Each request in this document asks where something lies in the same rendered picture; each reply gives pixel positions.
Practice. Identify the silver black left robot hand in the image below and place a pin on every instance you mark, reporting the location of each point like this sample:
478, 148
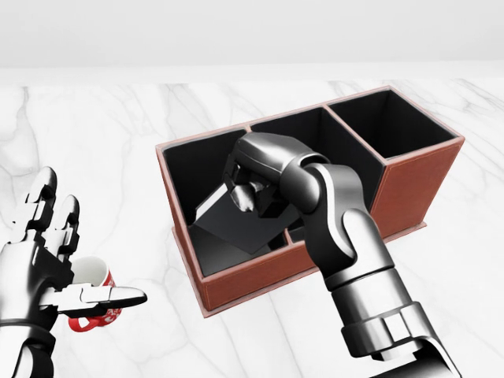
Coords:
23, 267

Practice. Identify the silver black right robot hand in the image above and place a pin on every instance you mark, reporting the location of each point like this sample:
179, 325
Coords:
267, 155

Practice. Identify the black book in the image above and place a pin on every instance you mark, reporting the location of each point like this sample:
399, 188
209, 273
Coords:
236, 230

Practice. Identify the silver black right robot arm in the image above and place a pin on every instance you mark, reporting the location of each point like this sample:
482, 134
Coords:
366, 283

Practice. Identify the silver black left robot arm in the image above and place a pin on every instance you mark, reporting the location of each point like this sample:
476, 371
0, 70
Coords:
35, 354

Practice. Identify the red-brown desk caddy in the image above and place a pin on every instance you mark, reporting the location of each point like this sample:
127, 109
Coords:
409, 189

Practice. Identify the red and white mug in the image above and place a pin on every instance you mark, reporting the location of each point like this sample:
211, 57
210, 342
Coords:
92, 271

